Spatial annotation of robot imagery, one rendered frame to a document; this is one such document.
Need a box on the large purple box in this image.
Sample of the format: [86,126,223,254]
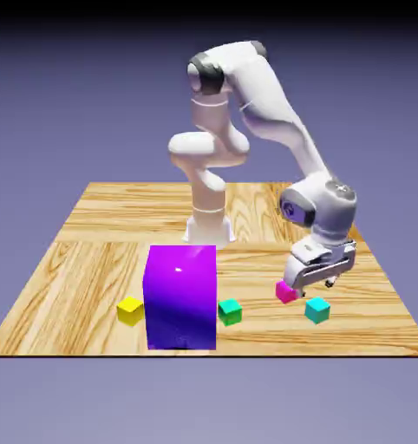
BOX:
[141,245,218,351]

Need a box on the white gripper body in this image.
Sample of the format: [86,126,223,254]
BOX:
[284,239,357,292]

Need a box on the small green cube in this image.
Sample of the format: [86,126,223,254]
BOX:
[217,297,244,328]

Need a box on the small yellow cube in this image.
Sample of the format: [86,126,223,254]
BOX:
[115,296,145,328]

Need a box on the small pink cube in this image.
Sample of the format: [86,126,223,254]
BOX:
[275,279,299,305]

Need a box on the small cyan cube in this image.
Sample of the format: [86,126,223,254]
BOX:
[304,296,332,325]

